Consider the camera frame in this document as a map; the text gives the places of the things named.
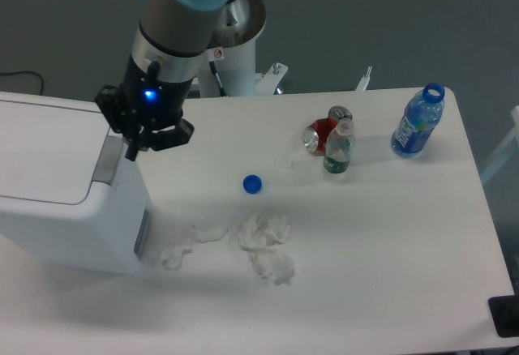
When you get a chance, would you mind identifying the black floor cable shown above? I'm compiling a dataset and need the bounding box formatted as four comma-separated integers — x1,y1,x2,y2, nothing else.
0,71,45,95

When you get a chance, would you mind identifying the crushed red soda can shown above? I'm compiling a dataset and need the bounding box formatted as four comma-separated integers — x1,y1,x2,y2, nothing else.
302,105,353,156

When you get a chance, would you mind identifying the white trash can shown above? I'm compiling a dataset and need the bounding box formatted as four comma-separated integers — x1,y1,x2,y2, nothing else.
1,92,152,273

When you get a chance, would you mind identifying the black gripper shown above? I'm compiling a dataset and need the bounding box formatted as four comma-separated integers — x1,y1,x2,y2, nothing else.
94,57,194,161

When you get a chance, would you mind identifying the white frame at right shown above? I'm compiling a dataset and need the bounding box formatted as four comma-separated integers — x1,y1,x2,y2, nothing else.
479,105,518,186

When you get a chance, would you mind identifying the clear green label bottle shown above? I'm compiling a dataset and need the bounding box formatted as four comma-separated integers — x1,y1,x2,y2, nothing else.
324,118,354,174

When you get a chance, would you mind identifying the crumpled white tissue right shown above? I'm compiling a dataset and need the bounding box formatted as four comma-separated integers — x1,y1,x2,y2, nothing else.
237,213,295,285

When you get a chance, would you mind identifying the blue bottle cap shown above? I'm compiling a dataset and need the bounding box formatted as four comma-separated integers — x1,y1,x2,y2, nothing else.
242,174,263,195

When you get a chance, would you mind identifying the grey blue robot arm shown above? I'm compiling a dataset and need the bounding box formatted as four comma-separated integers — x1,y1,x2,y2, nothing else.
95,0,229,160

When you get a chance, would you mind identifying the crumpled white tissue left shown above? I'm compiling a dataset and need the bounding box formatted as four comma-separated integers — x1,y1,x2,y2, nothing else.
159,222,229,270

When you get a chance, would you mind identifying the blue plastic water bottle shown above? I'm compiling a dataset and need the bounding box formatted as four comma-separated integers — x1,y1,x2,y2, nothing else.
391,82,445,159

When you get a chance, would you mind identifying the black device at edge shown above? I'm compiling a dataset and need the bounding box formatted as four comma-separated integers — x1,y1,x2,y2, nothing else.
487,295,518,338

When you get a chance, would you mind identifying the crumpled white tissue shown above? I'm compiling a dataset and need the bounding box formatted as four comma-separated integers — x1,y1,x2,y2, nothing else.
237,213,295,285
159,222,229,270

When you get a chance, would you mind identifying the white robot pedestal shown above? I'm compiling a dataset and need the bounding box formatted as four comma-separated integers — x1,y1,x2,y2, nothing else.
191,0,288,98

